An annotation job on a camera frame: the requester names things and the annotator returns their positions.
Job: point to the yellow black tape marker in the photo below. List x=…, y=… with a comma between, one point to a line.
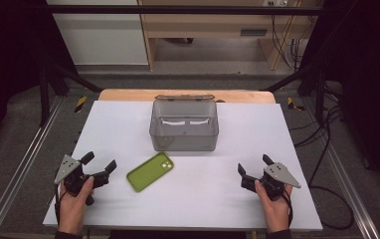
x=292, y=103
x=81, y=104

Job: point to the person's right hand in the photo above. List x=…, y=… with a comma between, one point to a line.
x=276, y=212

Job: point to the aluminium floor rail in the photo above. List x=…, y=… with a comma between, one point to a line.
x=351, y=192
x=20, y=171

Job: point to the light wooden desk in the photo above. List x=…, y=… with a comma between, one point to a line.
x=204, y=26

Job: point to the black metal stand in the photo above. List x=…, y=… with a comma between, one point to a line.
x=44, y=96
x=319, y=96

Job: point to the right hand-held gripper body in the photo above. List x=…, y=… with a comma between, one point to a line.
x=279, y=176

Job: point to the person's dark clothing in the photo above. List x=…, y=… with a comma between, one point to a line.
x=178, y=235

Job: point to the white cabinet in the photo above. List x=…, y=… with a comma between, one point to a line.
x=101, y=36

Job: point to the black frame crossbar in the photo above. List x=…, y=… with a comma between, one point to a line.
x=178, y=10

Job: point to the white power strip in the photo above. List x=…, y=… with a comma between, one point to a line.
x=276, y=3

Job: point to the black curtain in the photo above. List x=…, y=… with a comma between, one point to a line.
x=367, y=83
x=9, y=66

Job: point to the person's left hand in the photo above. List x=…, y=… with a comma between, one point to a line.
x=73, y=209

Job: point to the transparent grey plastic box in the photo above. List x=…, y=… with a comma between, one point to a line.
x=184, y=142

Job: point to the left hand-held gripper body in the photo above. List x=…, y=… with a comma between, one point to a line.
x=73, y=179

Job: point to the green phone case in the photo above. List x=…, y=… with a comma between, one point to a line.
x=150, y=172

